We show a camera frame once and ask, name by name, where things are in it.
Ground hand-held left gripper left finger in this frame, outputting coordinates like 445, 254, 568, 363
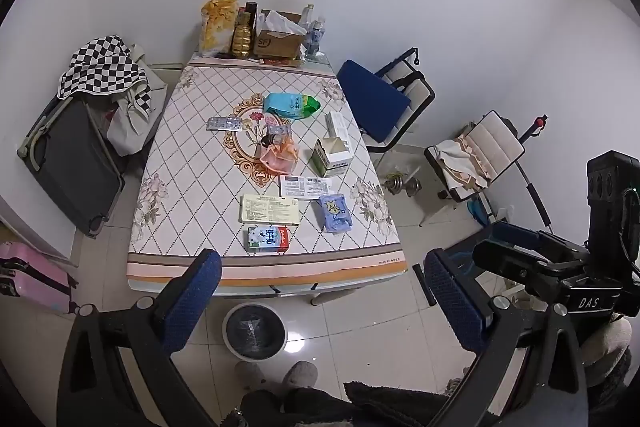
56, 248, 223, 427

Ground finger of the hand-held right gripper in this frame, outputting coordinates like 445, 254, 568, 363
487, 221, 587, 260
472, 239, 586, 298

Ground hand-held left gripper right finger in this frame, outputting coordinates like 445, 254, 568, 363
424, 248, 589, 427

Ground white round trash bin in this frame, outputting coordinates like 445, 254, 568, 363
222, 303, 289, 361

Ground white paper label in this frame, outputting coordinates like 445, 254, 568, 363
279, 175, 333, 198

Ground large silver blister pack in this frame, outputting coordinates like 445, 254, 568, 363
207, 116, 244, 132

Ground green and white carton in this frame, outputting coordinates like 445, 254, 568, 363
308, 138, 353, 178

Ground long grey toothpaste box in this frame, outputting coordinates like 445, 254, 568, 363
324, 111, 352, 142

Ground blue slipper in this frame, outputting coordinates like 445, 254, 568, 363
467, 199, 493, 228

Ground beige cloth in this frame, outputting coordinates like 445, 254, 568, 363
432, 134, 493, 190

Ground white padded chair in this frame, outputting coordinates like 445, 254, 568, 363
425, 110, 553, 228

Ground grey fuzzy slipper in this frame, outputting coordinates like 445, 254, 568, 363
235, 360, 281, 391
281, 360, 319, 392

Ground white table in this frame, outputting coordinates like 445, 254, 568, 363
125, 52, 408, 308

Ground metal dumbbell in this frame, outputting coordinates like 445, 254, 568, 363
382, 174, 422, 198

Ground floral diamond-pattern tablecloth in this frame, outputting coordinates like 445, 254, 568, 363
126, 57, 405, 291

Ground pale yellow medicine box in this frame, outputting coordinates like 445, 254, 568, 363
240, 194, 301, 225

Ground blue tissue pack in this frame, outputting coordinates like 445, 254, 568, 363
318, 193, 352, 234

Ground pink suitcase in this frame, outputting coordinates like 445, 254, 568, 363
0, 241, 79, 315

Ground person's dark fuzzy pants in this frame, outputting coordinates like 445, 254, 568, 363
220, 382, 471, 427

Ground chair with blue cushion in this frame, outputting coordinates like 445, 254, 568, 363
360, 48, 436, 168

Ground grey folding bed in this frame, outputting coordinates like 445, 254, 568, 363
17, 94, 126, 238

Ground white tote bag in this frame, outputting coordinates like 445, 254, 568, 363
106, 44, 168, 156

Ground blue cushion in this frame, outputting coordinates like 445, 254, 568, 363
336, 59, 412, 144

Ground green and blue packet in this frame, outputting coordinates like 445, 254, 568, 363
263, 92, 321, 120

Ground black and white checkered cloth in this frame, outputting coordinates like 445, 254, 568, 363
57, 35, 153, 122

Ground golden bottle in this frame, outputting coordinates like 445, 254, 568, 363
230, 12, 256, 56

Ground brown cardboard box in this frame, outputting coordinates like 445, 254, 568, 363
253, 9, 307, 59

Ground yellow snack bag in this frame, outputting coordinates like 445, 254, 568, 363
200, 0, 240, 56

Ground white plastic bag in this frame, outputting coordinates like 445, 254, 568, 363
260, 10, 307, 38

